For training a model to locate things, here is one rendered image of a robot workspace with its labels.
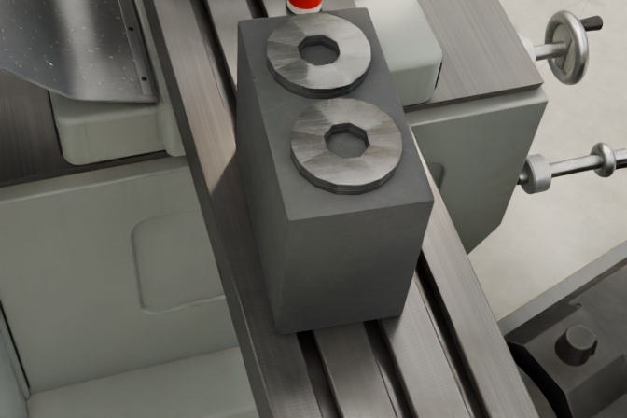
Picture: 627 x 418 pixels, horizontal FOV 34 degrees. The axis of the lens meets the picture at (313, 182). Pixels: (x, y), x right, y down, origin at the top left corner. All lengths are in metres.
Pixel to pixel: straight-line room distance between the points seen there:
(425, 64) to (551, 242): 0.98
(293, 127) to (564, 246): 1.47
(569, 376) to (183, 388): 0.68
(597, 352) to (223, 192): 0.59
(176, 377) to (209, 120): 0.76
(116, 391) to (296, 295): 0.91
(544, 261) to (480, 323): 1.23
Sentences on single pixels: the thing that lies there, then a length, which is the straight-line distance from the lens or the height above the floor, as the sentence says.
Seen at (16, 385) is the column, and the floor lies 0.30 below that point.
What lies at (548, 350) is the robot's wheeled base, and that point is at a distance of 1.38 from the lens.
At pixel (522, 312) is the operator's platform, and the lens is 1.66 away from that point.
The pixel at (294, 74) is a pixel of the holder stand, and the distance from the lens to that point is 0.86.
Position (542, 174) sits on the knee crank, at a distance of 1.62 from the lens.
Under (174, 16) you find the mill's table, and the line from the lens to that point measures 1.19.
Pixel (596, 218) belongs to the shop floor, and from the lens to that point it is 2.31.
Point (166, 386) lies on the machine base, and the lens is 1.76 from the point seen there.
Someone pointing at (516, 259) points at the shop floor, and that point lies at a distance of 2.19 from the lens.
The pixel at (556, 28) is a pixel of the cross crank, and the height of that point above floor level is 0.66.
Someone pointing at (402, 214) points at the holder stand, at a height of 1.13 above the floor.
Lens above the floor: 1.79
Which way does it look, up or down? 53 degrees down
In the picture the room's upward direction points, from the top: 7 degrees clockwise
